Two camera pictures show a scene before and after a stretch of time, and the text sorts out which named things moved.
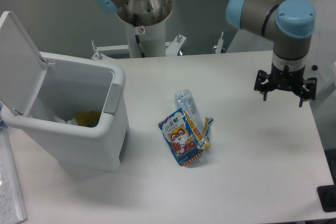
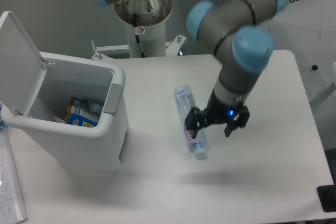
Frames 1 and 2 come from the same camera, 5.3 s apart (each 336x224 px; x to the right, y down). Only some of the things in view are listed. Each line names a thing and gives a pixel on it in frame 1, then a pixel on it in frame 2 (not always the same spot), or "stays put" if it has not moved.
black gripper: [286, 79] to [217, 113]
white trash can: [70, 85] stays put
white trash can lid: [22, 69] stays put
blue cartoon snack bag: [185, 136] to [84, 113]
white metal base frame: [172, 48] stays put
